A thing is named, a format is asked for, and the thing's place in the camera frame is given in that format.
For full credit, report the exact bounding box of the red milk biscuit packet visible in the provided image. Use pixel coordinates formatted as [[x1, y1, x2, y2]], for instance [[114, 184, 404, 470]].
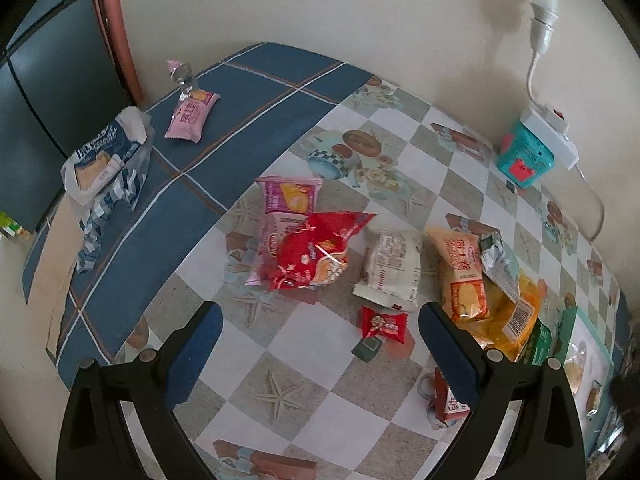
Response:
[[434, 368, 470, 425]]

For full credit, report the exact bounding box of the yellow orange snack bag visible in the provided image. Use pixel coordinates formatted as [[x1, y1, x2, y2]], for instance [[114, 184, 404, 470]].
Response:
[[456, 271, 541, 362]]

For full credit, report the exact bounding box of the small red candy packet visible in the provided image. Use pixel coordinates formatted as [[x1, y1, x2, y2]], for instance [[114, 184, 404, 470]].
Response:
[[360, 307, 408, 344]]

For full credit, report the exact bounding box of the orange swiss roll packet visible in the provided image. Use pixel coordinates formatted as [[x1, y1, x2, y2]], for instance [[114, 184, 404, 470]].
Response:
[[426, 226, 488, 322]]

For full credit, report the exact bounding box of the white snack packet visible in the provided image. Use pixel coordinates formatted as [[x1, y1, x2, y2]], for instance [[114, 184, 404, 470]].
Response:
[[352, 229, 422, 312]]

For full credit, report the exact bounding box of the red snack packet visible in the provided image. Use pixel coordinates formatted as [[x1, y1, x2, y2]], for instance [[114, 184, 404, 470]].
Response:
[[268, 211, 375, 290]]

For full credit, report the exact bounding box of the wrapped round bun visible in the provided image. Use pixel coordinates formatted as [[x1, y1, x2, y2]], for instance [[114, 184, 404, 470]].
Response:
[[563, 340, 587, 394]]

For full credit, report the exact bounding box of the teal rimmed white tray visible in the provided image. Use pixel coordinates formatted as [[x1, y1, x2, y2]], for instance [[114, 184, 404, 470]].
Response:
[[552, 307, 614, 457]]

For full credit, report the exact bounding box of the dark green snack packet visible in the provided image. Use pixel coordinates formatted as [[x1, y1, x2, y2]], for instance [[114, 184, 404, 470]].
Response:
[[518, 320, 552, 366]]

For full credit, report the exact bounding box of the mint green foil packet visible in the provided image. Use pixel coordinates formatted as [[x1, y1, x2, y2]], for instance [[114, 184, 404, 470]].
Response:
[[478, 232, 520, 302]]

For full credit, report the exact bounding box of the blue white bread bag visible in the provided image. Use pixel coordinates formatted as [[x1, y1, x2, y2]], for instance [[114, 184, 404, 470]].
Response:
[[61, 106, 152, 206]]

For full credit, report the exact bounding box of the teal toy box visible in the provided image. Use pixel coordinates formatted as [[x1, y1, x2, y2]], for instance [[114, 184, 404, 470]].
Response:
[[497, 122, 555, 188]]

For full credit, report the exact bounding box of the pink swiss roll packet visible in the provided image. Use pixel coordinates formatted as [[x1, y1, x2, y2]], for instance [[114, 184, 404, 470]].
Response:
[[245, 176, 323, 286]]

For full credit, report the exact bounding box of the white power strip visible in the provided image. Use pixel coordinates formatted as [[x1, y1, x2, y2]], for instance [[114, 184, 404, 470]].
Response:
[[521, 104, 579, 170]]

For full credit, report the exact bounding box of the checkered tablecloth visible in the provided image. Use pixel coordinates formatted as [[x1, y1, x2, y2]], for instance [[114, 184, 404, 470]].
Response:
[[41, 42, 620, 479]]

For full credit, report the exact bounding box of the light pink snack packet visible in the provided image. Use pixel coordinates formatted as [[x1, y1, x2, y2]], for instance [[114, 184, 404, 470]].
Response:
[[165, 89, 220, 144]]

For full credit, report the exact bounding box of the dark blue cabinet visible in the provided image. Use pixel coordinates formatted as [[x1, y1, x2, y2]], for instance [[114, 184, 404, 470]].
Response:
[[1, 0, 134, 231]]

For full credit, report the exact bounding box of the clear pink candy wrapper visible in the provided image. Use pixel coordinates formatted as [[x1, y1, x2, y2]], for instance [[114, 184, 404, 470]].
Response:
[[166, 60, 198, 101]]

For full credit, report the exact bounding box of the white gooseneck lamp socket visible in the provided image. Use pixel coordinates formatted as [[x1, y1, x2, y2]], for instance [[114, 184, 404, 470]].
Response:
[[526, 0, 559, 108]]

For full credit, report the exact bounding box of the white power cable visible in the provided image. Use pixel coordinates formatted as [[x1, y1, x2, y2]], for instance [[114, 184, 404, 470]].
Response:
[[574, 162, 606, 242]]

